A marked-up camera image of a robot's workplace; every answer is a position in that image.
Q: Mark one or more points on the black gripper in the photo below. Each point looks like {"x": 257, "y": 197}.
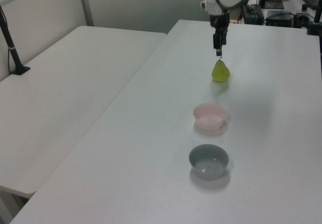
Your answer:
{"x": 219, "y": 21}

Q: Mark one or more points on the green pear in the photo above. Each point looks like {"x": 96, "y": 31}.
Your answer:
{"x": 221, "y": 73}

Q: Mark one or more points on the pink plastic bowl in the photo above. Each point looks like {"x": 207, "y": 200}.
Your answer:
{"x": 208, "y": 123}

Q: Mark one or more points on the grey plastic bowl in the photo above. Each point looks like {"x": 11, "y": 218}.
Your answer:
{"x": 208, "y": 171}

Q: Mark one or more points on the dark control box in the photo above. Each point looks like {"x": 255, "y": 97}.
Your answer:
{"x": 252, "y": 13}

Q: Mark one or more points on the black electronics box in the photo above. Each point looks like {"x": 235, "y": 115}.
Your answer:
{"x": 279, "y": 20}

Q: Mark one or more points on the black flat laptop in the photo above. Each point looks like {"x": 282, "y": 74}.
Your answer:
{"x": 274, "y": 4}

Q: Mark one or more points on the black clamp stand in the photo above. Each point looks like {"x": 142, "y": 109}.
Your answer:
{"x": 317, "y": 15}

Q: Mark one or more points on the white side table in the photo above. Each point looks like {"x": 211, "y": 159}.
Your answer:
{"x": 63, "y": 83}

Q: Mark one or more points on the black camera stand pole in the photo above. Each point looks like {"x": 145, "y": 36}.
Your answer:
{"x": 12, "y": 53}

